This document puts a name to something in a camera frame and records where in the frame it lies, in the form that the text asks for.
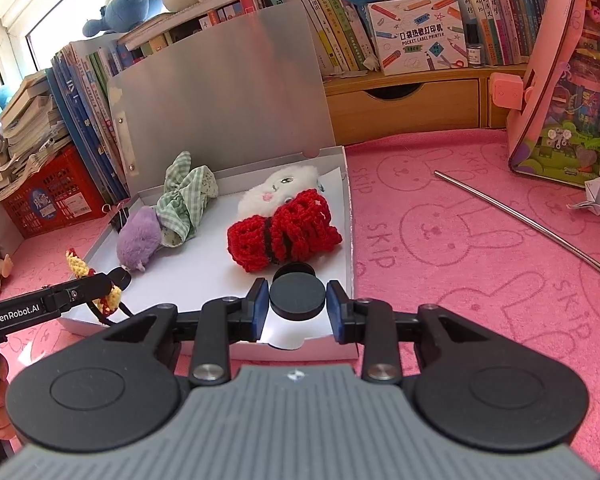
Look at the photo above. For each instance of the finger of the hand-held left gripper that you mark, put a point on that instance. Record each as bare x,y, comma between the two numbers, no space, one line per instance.
95,285

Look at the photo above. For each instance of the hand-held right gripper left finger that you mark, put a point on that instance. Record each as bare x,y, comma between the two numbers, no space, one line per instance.
260,310

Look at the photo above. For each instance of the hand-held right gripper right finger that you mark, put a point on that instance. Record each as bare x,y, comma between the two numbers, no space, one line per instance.
336,310

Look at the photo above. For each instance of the yellow crochet charm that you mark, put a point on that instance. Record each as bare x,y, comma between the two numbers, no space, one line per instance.
80,265

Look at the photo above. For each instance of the black round disc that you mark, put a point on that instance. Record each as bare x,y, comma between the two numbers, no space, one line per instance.
297,300

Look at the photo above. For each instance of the purple fuzzy plush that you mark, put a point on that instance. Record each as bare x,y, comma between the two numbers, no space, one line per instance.
137,240

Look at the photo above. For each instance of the red crochet bow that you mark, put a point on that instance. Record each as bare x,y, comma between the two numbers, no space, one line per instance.
280,235

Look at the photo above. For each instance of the silver cardboard box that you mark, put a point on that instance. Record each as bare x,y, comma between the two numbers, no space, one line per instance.
220,85

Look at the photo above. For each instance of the black binder clip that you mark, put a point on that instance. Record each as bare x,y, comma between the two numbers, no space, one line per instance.
117,217

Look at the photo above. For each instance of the red plastic crate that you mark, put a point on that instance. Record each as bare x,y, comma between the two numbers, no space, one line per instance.
50,195

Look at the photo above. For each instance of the pink rabbit-print mat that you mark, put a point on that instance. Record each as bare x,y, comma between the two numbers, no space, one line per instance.
430,270

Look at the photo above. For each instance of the white fluffy plush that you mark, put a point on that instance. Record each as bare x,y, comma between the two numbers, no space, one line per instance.
275,190

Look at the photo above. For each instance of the green gingham cloth scrunchie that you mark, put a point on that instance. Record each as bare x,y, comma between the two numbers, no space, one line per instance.
185,200

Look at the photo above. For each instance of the row of tall thin books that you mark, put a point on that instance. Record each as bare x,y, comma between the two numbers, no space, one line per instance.
85,110

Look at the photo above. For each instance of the stack of worn books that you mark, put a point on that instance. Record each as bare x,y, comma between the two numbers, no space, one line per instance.
30,120

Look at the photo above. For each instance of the thin metal rod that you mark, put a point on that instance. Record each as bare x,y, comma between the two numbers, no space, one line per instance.
530,220

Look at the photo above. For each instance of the wooden drawer shelf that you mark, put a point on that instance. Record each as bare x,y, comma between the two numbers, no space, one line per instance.
420,105

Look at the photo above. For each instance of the pink small cube device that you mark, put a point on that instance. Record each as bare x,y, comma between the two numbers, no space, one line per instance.
507,91

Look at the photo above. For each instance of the row of colourful upright books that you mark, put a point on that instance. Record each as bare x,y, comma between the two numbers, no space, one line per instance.
330,30

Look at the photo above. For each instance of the blue lying plush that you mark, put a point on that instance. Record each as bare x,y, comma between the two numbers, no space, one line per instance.
125,2

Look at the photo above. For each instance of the white pencil-print box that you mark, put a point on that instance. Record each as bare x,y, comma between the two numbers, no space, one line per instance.
415,35

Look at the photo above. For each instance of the row of small books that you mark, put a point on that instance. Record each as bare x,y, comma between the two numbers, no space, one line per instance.
205,20

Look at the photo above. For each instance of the small bottle with black cap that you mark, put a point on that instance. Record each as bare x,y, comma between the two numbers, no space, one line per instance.
474,47

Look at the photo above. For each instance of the pink printed toy box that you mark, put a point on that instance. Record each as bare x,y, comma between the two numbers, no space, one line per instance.
575,85

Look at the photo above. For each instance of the row of blue spine books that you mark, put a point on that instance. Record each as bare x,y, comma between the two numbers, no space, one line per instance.
505,5

